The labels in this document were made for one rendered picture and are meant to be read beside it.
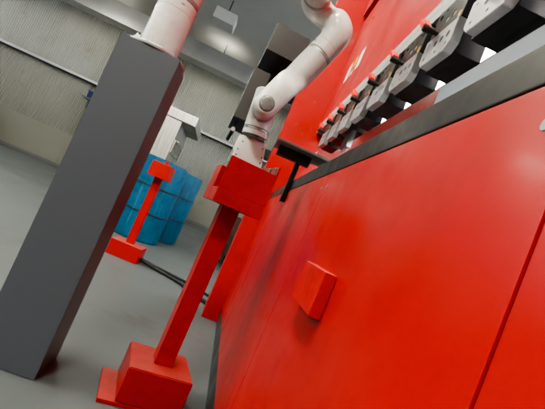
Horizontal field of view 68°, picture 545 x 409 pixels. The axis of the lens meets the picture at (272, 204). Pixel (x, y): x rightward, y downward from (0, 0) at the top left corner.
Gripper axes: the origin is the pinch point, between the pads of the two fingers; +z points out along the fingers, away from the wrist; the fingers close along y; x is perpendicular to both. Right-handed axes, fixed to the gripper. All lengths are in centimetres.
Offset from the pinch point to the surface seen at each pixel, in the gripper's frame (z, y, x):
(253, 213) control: 7.2, -6.5, 4.9
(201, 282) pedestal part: 33.6, 0.4, -2.1
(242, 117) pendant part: -50, -19, -136
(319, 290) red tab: 15, 0, 73
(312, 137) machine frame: -51, -62, -114
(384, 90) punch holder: -43, -32, 13
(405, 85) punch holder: -40, -30, 28
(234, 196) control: 4.3, 0.8, 4.9
